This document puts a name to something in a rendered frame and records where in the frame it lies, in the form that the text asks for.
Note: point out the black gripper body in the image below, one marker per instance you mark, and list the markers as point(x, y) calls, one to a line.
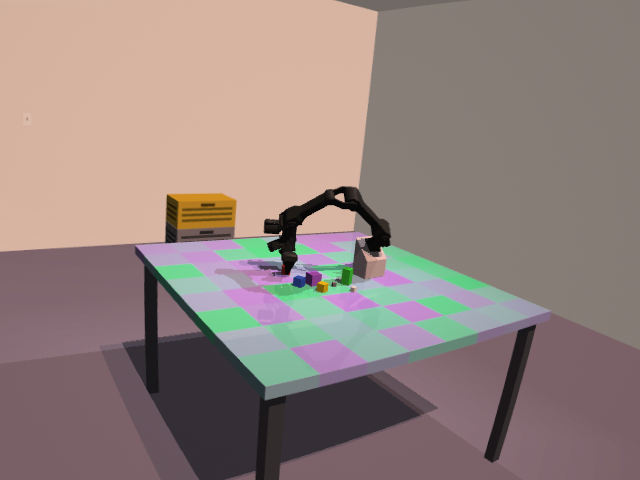
point(287, 254)

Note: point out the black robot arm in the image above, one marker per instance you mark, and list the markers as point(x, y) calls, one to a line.
point(295, 215)

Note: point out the blue cube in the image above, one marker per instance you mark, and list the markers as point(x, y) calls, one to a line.
point(299, 281)

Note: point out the yellow block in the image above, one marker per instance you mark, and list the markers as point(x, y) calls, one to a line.
point(322, 287)

